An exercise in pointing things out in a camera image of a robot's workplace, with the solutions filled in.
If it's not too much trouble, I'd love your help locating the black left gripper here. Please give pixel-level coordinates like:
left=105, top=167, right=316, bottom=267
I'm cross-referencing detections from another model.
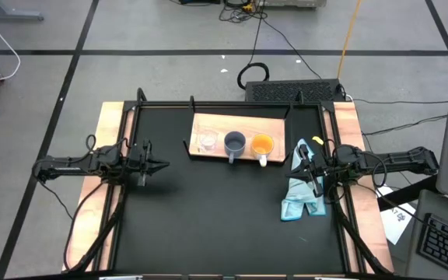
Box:
left=129, top=138, right=170, bottom=187

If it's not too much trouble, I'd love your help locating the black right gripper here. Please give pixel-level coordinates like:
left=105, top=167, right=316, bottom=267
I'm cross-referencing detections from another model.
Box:
left=285, top=143, right=337, bottom=198

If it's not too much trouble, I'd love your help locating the orange and white mug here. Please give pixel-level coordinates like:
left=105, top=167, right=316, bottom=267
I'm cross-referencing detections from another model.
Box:
left=250, top=133, right=276, bottom=168

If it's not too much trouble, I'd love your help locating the small clear glass cup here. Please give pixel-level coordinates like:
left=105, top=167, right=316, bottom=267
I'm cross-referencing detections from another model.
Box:
left=198, top=129, right=219, bottom=153

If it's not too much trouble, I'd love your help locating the grey mug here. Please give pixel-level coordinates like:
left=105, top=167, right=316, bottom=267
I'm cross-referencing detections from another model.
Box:
left=223, top=131, right=247, bottom=165

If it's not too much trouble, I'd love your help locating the light blue cloth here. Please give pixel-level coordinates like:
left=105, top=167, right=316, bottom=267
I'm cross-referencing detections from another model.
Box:
left=280, top=138, right=327, bottom=222

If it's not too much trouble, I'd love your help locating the black perforated computer case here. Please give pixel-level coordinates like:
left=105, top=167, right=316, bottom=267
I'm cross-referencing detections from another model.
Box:
left=244, top=79, right=346, bottom=104

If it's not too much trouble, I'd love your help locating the white paper sheet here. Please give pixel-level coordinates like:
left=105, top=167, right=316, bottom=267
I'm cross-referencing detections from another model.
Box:
left=375, top=185, right=418, bottom=246

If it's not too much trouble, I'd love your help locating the black desk leg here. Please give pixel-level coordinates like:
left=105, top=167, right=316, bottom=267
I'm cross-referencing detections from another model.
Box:
left=377, top=174, right=439, bottom=212

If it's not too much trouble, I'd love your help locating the grey desk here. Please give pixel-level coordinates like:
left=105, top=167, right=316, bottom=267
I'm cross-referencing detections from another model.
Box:
left=404, top=189, right=448, bottom=280

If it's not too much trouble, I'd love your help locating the black keyboard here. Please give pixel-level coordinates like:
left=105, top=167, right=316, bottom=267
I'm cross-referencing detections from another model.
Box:
left=417, top=212, right=448, bottom=279

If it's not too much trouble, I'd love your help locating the grey box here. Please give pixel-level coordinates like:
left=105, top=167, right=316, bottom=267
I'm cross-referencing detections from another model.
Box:
left=261, top=0, right=327, bottom=9

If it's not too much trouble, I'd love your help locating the grey metal floor stand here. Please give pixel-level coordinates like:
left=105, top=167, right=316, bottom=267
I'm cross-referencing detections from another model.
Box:
left=0, top=0, right=45, bottom=23

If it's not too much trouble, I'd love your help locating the wooden shelf with black frame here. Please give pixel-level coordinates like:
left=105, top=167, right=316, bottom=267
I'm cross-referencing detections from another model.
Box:
left=183, top=96, right=292, bottom=166

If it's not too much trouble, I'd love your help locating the black metal rig frame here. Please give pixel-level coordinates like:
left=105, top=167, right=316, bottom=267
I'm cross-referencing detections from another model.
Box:
left=62, top=87, right=395, bottom=280

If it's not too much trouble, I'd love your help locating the black coiled cable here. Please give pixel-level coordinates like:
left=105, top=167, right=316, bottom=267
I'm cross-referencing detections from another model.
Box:
left=236, top=11, right=271, bottom=91

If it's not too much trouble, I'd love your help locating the thin black floor cable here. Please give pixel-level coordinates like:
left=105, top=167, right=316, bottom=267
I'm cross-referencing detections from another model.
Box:
left=261, top=18, right=323, bottom=81

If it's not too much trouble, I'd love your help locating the yellow cable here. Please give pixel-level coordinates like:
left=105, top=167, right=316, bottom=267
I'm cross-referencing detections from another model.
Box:
left=336, top=0, right=362, bottom=81

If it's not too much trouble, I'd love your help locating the tangle of black cables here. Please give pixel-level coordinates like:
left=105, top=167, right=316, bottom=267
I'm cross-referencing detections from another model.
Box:
left=218, top=0, right=268, bottom=23

